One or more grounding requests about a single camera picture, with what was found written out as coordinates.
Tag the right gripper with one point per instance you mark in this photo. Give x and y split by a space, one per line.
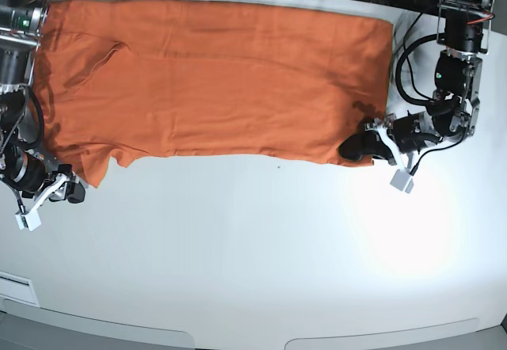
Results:
59 185

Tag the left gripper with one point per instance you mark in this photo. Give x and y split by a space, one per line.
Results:
374 142

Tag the orange T-shirt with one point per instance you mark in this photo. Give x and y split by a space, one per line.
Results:
125 80

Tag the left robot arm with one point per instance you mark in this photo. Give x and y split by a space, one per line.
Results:
451 113

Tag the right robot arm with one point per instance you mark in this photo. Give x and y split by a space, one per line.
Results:
26 167

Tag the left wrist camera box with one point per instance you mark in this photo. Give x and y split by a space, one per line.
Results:
403 181

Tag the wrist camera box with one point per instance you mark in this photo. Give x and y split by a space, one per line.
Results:
403 181
29 220

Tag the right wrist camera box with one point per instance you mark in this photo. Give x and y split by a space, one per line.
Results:
29 220

